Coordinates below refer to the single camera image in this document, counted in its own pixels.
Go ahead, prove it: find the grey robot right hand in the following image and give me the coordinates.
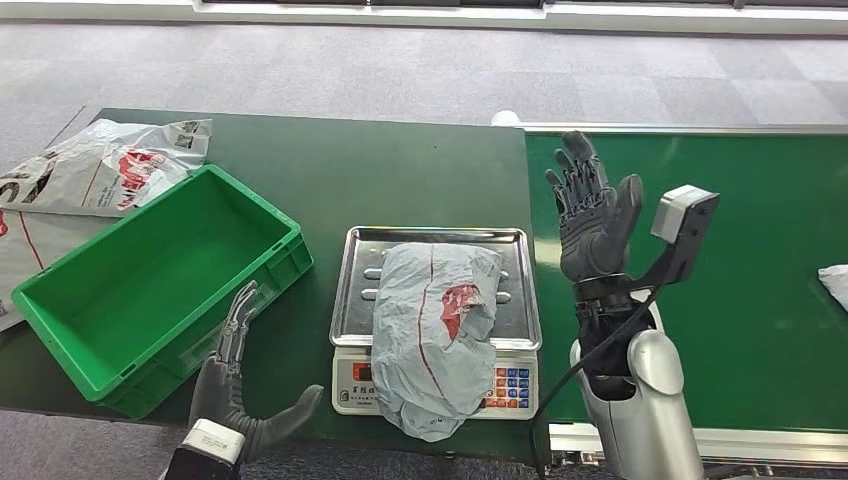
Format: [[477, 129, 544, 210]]
[[544, 130, 645, 285]]

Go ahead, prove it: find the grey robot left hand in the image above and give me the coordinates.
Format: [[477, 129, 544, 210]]
[[188, 280, 326, 465]]

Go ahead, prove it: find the grey courier package red print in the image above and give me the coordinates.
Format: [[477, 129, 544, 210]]
[[370, 242, 505, 444]]

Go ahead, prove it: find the white electronic weighing scale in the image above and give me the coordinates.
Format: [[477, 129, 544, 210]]
[[329, 226, 543, 422]]

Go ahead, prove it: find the green plastic basket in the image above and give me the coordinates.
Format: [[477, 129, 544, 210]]
[[11, 164, 315, 420]]

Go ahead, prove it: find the steel scale weighing tray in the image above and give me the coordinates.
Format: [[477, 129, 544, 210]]
[[329, 226, 543, 352]]

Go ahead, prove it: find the small grey courier package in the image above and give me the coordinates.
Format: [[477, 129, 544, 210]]
[[817, 264, 848, 313]]

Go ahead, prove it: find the green conveyor belt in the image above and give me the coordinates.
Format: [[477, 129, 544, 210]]
[[526, 132, 848, 433]]

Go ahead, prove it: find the white courier bag red line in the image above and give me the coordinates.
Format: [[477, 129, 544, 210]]
[[0, 209, 114, 333]]

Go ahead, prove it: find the white courier bag red print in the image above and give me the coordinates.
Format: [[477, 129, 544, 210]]
[[0, 118, 213, 219]]

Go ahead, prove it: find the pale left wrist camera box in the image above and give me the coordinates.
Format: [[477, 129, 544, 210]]
[[163, 418, 246, 480]]

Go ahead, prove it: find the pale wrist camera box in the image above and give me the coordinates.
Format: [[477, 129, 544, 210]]
[[629, 184, 721, 293], [163, 418, 246, 480]]

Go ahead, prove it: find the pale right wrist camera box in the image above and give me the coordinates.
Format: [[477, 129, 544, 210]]
[[629, 184, 721, 293]]

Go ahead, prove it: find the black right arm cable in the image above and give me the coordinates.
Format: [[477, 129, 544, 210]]
[[528, 284, 664, 480]]

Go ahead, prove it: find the silver conveyor frame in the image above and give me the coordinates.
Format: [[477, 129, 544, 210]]
[[521, 121, 848, 468]]

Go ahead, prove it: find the white wall ledge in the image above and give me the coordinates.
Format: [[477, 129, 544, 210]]
[[0, 0, 848, 38]]

